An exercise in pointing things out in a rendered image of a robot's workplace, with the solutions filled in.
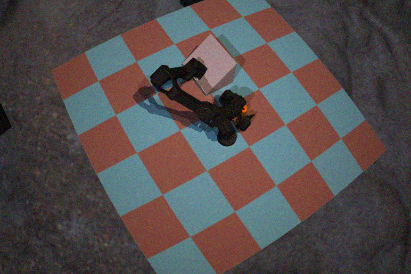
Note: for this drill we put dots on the orange knob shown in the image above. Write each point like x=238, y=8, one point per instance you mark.
x=244, y=110

